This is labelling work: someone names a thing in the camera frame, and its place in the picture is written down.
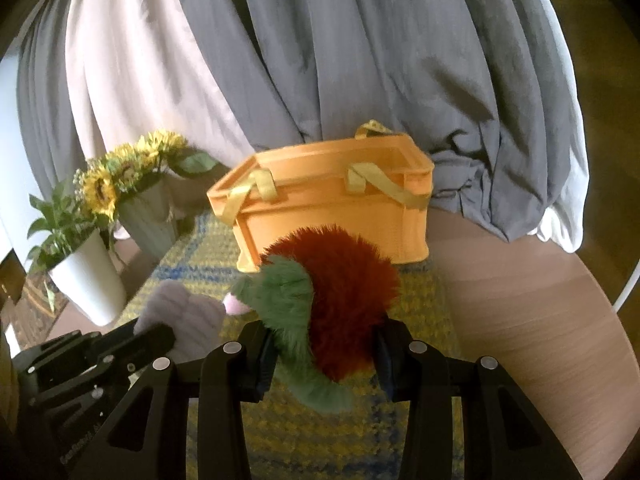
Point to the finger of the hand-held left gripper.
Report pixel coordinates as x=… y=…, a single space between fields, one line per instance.
x=150 y=340

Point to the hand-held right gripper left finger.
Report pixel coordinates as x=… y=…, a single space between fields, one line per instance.
x=261 y=367

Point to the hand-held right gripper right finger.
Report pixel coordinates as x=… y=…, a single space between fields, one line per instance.
x=389 y=362

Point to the purple plush toy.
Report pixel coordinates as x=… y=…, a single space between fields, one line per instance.
x=185 y=312

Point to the red green strawberry plush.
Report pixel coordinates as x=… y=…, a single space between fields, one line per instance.
x=345 y=300

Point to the orange fabric basket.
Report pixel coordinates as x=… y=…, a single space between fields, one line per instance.
x=325 y=210

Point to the yellow blue plaid mat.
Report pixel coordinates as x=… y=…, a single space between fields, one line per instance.
x=430 y=310

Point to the white ribbed plant pot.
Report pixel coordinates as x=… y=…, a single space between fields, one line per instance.
x=92 y=282

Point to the brown patterned cloth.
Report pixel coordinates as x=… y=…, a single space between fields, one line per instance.
x=42 y=310

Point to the grey green vase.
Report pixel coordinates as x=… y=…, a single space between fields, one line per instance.
x=150 y=220

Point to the green leafy plant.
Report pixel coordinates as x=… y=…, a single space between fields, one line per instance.
x=60 y=230

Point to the sunflower bouquet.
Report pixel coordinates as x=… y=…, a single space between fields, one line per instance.
x=120 y=170

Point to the narrow grey curtain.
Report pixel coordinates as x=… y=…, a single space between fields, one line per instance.
x=47 y=100

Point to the white curtain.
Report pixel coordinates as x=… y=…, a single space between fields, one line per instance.
x=567 y=160

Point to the pink curtain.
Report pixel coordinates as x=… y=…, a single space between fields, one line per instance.
x=145 y=60

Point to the wide grey curtain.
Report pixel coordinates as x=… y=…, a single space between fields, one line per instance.
x=375 y=50

